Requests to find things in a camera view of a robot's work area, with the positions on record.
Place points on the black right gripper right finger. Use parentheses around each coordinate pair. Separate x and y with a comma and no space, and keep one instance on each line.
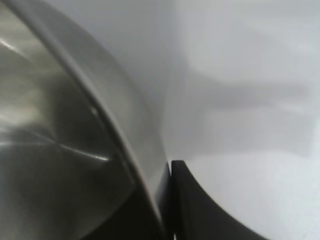
(195,212)

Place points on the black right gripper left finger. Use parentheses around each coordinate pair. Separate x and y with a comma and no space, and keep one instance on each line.
(130,220)

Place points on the stainless steel mixing bowl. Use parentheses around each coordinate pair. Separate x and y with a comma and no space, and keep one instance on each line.
(62,112)

